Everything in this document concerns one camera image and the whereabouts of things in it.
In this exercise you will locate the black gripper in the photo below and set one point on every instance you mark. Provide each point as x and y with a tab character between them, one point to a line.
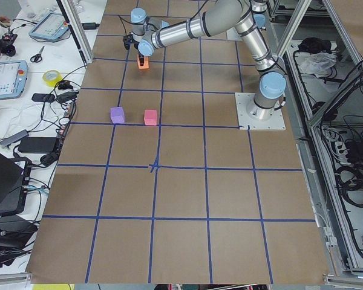
141	59

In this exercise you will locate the orange foam block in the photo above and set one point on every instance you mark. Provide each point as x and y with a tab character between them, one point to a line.
146	65

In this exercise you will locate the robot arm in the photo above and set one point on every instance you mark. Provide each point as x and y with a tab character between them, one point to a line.
149	34

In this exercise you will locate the red foam block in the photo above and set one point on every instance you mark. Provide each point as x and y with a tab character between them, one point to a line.
150	117

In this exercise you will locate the purple foam block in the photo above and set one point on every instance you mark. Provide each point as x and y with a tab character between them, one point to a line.
117	115

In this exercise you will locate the yellow tape roll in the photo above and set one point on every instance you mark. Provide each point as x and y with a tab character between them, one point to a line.
52	77

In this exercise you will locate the far teach pendant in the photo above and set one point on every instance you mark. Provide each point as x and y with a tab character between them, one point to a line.
51	28

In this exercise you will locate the teach pendant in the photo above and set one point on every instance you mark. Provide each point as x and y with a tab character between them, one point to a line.
51	28
13	76

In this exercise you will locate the near teach pendant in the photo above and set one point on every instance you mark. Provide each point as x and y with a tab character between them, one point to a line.
13	76

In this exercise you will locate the black power adapter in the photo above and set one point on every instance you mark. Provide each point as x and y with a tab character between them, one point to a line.
37	144

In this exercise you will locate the black laptop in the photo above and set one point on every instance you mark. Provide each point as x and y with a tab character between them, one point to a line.
14	177

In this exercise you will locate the aluminium frame post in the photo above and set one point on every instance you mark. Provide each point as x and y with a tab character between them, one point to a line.
72	19

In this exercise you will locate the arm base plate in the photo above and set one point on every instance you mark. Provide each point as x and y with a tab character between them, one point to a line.
253	118
233	35

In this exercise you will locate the black handled scissors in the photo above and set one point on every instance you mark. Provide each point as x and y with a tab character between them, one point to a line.
38	56

